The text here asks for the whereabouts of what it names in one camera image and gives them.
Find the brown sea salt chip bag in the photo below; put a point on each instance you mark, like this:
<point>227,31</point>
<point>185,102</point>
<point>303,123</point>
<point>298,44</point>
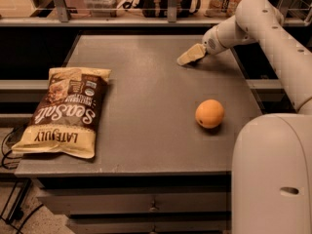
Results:
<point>66,119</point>

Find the grey metal shelf rail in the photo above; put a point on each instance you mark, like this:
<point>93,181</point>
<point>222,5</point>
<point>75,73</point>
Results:
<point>75,13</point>

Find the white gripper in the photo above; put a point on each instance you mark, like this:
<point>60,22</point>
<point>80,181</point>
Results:
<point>212,44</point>

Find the grey drawer cabinet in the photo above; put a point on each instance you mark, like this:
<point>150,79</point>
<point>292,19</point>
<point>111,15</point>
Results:
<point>156,170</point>

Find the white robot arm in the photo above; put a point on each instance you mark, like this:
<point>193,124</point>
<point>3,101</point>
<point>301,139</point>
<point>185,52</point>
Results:
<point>271,185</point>

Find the orange fruit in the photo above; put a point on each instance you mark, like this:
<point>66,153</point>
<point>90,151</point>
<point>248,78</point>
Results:
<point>209,114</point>

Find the black backpack on shelf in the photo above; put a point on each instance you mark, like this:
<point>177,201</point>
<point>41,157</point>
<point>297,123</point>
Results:
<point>161,8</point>

